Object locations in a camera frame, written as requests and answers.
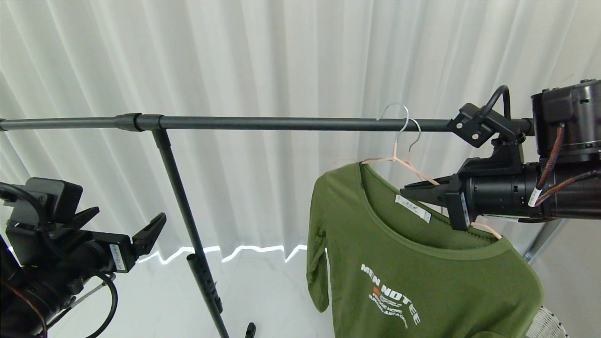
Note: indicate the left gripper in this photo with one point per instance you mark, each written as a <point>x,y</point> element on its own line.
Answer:
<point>61,291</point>

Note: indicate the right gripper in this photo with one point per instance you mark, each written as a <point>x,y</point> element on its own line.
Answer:
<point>497,192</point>

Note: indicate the pink clothes hanger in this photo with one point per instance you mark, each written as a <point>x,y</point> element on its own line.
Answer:
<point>396,150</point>
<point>419,134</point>

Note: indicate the green long-sleeved shirt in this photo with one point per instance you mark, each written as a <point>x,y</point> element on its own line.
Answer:
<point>422,281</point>

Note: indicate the white laundry basket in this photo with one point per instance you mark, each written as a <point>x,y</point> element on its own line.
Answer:
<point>547,326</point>

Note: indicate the black clothes rack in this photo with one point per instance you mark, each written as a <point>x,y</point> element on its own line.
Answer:
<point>281,123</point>

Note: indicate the white curtain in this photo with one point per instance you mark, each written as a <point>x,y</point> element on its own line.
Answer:
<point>263,47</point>

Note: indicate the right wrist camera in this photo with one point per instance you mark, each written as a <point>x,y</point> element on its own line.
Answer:
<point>483,126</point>

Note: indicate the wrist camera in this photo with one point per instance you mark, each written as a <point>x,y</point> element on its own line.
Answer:
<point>483,126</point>
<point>51,197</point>

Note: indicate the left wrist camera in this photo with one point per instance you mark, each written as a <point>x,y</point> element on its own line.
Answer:
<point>51,197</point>

